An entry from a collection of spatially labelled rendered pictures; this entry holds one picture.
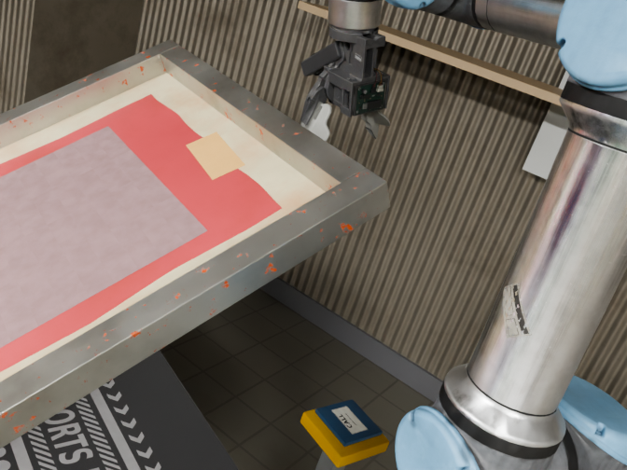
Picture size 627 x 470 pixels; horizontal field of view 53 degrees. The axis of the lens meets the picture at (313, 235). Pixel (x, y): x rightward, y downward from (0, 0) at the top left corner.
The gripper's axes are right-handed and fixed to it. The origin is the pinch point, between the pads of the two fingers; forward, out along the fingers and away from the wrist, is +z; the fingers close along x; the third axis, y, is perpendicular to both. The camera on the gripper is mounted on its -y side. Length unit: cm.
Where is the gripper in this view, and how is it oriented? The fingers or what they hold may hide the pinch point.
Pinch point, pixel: (336, 146)
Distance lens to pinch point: 104.3
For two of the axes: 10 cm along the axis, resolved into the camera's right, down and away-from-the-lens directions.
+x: 8.3, -2.9, 4.9
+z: -0.4, 8.3, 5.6
